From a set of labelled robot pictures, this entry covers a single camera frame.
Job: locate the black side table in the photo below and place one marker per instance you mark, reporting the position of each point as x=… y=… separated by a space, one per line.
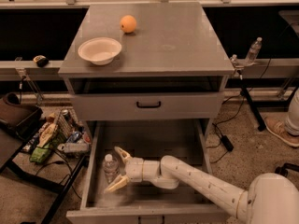
x=22 y=201

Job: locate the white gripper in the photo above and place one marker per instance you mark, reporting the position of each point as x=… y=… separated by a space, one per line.
x=135 y=167

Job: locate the black tripod stand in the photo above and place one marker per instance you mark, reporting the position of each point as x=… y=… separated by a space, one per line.
x=239 y=67

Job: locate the brown bag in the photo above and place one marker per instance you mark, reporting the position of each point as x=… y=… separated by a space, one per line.
x=16 y=119

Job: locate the clear water bottle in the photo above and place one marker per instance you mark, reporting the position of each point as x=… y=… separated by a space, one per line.
x=111 y=167

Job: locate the grey drawer cabinet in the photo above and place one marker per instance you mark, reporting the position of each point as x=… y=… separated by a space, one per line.
x=173 y=49

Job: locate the open grey bottom drawer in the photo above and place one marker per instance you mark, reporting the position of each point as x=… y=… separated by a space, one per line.
x=143 y=203

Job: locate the closed grey upper drawer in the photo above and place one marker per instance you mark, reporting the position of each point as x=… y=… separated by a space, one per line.
x=147 y=106

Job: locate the tan shoe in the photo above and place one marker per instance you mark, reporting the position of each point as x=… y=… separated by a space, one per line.
x=279 y=130

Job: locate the small background water bottle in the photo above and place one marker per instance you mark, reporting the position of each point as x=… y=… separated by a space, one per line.
x=253 y=52

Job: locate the black yellow tape measure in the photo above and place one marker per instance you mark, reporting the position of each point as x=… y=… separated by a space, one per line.
x=41 y=60

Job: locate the white bowl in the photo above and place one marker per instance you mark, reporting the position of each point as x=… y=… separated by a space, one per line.
x=100 y=50

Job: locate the wire basket of snacks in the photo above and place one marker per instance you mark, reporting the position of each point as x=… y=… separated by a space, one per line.
x=62 y=133

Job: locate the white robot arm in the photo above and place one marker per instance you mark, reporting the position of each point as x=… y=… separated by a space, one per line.
x=270 y=198

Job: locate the orange fruit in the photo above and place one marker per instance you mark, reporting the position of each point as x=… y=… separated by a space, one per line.
x=128 y=24

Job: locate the black chair caster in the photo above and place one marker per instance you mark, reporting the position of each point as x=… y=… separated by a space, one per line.
x=284 y=169

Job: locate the green snack bag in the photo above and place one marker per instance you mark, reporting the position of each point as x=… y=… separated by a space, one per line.
x=40 y=154

